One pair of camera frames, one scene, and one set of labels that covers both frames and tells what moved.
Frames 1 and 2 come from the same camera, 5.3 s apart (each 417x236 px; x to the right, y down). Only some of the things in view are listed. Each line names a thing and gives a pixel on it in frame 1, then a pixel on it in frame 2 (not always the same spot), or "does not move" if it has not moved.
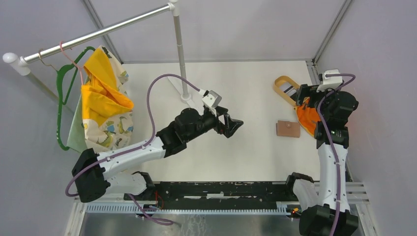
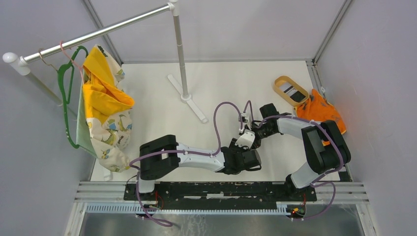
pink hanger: x=78 y=67 does not move
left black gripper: x=231 y=125 to x=232 y=146
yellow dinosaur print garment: x=103 y=117 does not move
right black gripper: x=307 y=91 to x=253 y=127
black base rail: x=224 y=192 does not move
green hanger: x=75 y=65 to x=62 y=69
